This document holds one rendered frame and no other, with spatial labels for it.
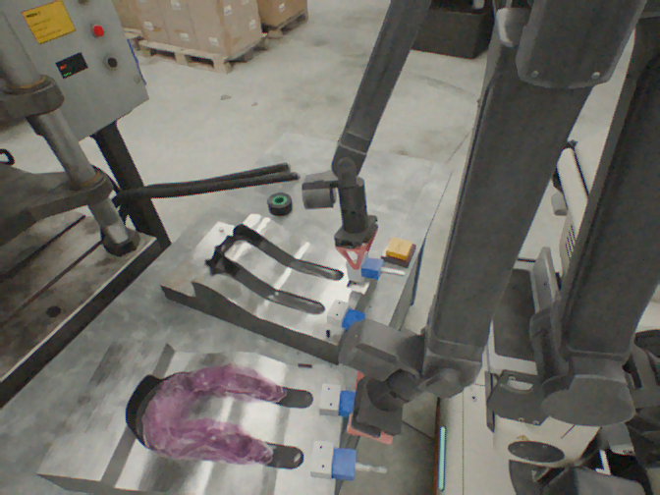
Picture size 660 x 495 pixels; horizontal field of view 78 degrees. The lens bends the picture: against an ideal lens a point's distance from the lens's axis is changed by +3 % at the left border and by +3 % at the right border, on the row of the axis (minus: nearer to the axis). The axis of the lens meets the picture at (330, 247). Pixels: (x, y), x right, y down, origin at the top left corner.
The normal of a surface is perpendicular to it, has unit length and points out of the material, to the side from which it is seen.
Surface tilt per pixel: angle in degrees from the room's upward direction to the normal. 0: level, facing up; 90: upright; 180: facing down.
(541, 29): 90
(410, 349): 26
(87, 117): 90
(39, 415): 0
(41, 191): 0
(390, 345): 22
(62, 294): 0
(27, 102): 90
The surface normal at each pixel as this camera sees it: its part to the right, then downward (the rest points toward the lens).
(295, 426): -0.04, -0.70
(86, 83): 0.91, 0.27
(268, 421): 0.39, -0.61
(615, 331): -0.20, 0.59
